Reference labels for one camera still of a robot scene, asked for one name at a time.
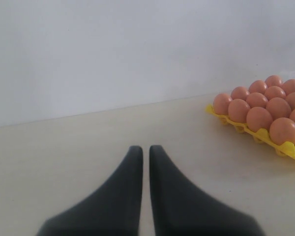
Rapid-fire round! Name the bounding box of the yellow plastic egg tray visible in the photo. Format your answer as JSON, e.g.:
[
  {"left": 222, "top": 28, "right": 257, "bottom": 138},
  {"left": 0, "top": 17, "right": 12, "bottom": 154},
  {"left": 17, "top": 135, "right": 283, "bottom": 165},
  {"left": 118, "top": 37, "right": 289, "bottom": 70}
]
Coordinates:
[{"left": 206, "top": 104, "right": 295, "bottom": 160}]

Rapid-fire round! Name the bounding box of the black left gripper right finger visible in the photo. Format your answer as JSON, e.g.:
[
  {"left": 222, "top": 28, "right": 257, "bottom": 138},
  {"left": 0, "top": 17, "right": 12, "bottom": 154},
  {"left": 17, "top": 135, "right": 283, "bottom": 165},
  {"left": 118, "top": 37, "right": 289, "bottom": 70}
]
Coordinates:
[{"left": 149, "top": 145, "right": 265, "bottom": 236}]

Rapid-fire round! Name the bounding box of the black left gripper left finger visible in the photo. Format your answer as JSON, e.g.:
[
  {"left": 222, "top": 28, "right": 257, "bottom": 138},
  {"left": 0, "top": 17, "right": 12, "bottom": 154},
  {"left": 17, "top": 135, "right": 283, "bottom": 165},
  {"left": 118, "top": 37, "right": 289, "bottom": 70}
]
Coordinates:
[{"left": 37, "top": 146, "right": 143, "bottom": 236}]

